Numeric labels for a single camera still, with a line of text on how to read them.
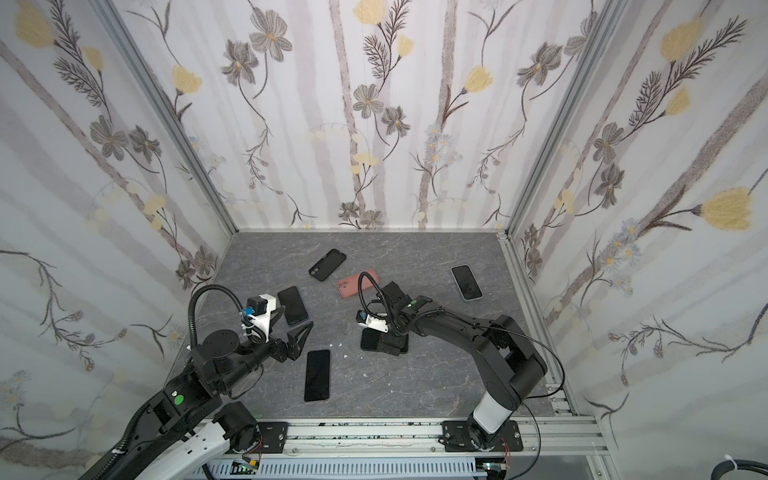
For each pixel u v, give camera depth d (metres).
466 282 1.07
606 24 0.70
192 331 0.48
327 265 1.11
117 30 0.70
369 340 0.80
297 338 0.60
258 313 0.56
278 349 0.59
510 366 0.45
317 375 0.84
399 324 0.68
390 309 0.70
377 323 0.78
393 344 0.79
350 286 1.04
